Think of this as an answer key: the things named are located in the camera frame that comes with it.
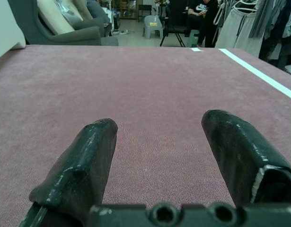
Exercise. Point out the black folding chair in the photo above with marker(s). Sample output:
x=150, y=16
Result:
x=174, y=29

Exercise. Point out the maroon table cloth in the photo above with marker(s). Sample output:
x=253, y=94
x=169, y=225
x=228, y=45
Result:
x=135, y=89

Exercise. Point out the white plastic children table top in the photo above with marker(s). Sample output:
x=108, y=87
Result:
x=5, y=28

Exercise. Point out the dark grey armchair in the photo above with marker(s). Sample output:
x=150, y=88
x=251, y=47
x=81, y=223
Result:
x=34, y=30

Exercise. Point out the seated person in black shirt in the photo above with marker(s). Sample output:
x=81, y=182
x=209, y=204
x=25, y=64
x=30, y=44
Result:
x=206, y=16

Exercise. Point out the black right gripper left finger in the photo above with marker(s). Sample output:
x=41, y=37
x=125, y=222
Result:
x=83, y=165

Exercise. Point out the wheeled rack with clothes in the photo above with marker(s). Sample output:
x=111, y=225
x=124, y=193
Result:
x=249, y=26

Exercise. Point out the short white tape strip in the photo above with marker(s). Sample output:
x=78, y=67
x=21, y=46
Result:
x=197, y=49

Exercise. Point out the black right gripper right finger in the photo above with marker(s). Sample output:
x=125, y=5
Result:
x=237, y=160

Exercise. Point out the grey plastic step stool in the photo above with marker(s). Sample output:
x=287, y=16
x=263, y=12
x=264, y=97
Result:
x=152, y=27

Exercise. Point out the cream cushion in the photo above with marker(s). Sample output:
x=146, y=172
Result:
x=55, y=19

